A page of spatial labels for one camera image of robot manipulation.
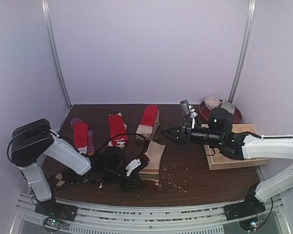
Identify beige striped maroon sock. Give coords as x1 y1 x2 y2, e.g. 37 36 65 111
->
139 136 166 188

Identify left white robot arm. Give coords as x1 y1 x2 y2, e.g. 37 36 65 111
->
6 118 148 216

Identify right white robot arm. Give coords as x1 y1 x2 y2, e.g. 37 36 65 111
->
161 108 293 215

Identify red beige sock centre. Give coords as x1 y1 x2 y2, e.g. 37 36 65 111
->
136 105 160 140

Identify red round plate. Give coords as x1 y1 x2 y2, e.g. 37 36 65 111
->
199 101 243 124

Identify white patterned bowl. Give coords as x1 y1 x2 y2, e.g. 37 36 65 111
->
204 96 221 110

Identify wooden compartment box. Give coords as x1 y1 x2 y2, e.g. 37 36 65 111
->
204 124 270 170

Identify red sock centre left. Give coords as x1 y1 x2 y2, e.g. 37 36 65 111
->
108 111 128 149

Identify grey striped cup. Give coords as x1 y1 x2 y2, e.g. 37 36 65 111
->
220 101 235 115

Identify black sock three white stripes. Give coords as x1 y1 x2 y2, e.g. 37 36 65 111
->
62 169 88 184

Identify red purple sock far left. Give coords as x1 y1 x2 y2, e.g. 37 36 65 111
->
70 118 95 156

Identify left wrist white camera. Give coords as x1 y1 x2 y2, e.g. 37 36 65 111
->
125 159 141 177

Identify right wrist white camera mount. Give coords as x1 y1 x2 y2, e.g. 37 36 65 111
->
180 99 201 129

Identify left black cable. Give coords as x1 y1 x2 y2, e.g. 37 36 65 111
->
94 133 147 161

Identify black cable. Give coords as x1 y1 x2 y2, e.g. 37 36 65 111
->
94 133 147 161
256 195 274 230

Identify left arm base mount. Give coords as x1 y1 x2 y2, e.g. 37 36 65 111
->
35 199 77 233

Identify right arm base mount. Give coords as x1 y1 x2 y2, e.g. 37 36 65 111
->
224 195 266 221

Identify right black cable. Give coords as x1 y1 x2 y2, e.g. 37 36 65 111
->
256 195 274 230

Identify right aluminium corner post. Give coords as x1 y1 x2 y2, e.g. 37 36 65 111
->
228 0 257 105

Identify aluminium corner post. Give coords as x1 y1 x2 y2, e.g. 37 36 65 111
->
228 0 257 105
42 0 72 109

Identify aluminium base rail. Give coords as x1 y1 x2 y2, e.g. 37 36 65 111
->
11 191 290 234

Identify left aluminium corner post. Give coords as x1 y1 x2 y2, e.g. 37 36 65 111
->
42 0 72 109

